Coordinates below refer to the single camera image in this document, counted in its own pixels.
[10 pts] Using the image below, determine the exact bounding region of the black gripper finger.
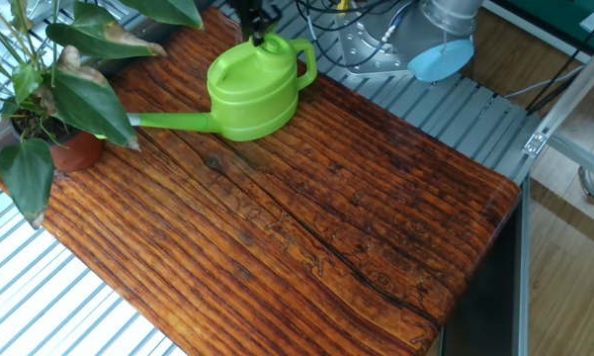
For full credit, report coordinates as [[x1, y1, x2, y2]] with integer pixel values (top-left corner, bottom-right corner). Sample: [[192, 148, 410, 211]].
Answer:
[[252, 0, 284, 46], [235, 0, 262, 41]]

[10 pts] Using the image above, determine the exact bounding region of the green plastic watering can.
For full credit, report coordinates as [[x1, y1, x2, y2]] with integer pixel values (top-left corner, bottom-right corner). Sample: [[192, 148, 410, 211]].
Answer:
[[96, 33, 318, 143]]

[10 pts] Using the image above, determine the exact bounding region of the green leafy plant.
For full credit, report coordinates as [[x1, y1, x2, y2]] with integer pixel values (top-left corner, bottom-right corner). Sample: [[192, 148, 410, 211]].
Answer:
[[0, 0, 204, 231]]

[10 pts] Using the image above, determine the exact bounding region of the terracotta plant pot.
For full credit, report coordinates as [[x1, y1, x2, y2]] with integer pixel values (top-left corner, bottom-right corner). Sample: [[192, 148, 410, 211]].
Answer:
[[9, 111, 105, 173]]

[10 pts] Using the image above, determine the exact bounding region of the silver robot mounting plate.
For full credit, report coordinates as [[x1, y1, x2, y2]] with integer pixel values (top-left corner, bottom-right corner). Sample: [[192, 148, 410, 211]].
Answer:
[[335, 12, 411, 78]]

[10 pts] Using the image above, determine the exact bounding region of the wood grain board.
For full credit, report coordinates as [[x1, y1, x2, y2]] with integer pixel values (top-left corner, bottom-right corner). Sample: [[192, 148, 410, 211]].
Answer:
[[0, 7, 523, 356]]

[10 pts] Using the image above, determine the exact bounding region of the green board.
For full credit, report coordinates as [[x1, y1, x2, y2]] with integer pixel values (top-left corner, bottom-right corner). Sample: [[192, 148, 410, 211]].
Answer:
[[503, 0, 594, 50]]

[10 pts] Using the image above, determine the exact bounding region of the black cable with grey sleeve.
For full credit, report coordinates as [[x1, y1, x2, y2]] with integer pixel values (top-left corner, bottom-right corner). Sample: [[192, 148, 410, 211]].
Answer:
[[296, 0, 419, 69]]

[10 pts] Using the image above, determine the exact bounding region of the black floor cable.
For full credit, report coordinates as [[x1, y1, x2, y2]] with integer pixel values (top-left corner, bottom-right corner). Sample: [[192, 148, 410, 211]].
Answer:
[[526, 9, 594, 116]]

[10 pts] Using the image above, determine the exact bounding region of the aluminium profile frame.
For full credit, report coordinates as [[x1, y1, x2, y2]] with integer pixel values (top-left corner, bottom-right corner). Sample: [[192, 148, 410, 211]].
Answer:
[[516, 29, 594, 356]]

